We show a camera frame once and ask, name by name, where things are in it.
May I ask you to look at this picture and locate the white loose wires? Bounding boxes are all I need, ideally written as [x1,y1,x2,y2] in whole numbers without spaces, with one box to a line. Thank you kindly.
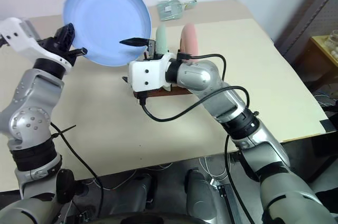
[198,155,231,182]

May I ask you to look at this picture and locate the wooden dish rack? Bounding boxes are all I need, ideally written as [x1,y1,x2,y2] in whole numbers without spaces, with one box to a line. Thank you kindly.
[133,86,193,100]

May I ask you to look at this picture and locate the blue plate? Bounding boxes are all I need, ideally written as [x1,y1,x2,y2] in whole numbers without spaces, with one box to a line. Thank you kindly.
[62,0,153,67]

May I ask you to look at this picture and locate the clear glass jar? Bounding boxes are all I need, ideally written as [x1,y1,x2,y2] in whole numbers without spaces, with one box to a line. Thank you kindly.
[326,30,338,50]

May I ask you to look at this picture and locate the yellow wooden side table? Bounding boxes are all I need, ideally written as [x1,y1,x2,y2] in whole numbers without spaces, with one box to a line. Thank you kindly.
[310,35,338,77]

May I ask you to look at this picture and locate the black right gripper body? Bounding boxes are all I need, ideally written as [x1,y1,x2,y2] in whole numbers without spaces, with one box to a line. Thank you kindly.
[144,39,165,61]

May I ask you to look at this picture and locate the green plate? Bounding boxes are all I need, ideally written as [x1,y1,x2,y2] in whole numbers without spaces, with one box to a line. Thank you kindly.
[155,24,170,55]

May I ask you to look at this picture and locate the beige table mat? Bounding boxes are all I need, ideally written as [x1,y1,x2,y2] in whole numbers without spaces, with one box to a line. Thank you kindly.
[0,17,330,190]

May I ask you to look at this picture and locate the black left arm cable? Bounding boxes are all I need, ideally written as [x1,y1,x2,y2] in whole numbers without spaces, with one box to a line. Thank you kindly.
[50,122,105,209]

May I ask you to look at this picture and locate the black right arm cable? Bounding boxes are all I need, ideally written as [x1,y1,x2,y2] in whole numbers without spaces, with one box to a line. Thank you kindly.
[138,52,254,224]

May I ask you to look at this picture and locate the pale green plastic packet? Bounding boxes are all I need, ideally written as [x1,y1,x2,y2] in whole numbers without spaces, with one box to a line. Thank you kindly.
[157,0,185,21]

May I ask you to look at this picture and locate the black table clamp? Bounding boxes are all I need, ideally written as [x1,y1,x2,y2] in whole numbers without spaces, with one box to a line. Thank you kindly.
[319,118,338,133]

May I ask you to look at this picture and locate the pink plate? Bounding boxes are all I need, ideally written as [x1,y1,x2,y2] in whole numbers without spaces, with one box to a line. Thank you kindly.
[180,22,200,65]

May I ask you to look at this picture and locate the dark pegboard shelf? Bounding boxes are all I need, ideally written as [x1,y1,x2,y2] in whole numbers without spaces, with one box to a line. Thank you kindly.
[274,0,338,92]

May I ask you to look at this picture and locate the dark curved robot torso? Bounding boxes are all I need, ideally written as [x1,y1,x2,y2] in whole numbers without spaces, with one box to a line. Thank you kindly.
[97,207,265,224]

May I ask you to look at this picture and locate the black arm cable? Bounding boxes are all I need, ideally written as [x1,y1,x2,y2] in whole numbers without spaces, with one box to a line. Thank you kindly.
[138,52,254,224]
[50,122,105,209]

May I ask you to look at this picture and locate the small pale green packet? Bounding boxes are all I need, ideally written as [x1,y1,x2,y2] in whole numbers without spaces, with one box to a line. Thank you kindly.
[184,0,198,11]

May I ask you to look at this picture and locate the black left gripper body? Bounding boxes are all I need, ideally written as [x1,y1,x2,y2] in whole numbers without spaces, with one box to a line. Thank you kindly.
[36,36,77,64]

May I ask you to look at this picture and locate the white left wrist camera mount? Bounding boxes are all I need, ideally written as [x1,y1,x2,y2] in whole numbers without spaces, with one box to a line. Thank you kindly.
[0,17,72,73]

